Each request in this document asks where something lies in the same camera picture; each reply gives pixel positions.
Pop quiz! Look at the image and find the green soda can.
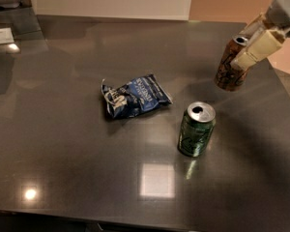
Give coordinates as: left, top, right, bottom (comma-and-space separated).
178, 101, 216, 158

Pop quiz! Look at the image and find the orange soda can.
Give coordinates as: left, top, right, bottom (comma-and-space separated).
215, 35, 247, 91

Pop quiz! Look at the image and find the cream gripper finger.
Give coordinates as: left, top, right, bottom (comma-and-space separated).
230, 27, 284, 72
240, 14, 271, 38

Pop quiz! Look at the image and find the white paper card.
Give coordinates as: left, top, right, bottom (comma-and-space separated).
0, 28, 14, 44

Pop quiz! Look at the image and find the blue chip bag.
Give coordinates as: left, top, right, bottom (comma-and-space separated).
101, 74, 172, 119

